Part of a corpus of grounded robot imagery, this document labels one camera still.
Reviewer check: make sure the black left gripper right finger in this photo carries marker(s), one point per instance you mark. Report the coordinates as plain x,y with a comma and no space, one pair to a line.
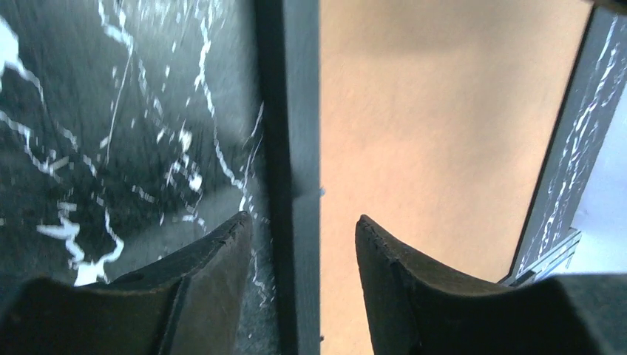
418,305

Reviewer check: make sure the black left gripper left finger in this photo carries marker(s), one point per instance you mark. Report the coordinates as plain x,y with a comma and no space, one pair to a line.
186,303

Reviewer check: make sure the brown backing board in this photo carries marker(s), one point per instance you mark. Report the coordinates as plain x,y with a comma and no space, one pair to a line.
435,119

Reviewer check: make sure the black picture frame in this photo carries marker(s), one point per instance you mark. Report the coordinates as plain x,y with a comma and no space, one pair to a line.
288,39

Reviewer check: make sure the aluminium rail frame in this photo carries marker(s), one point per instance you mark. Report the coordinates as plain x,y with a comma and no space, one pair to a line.
551,260

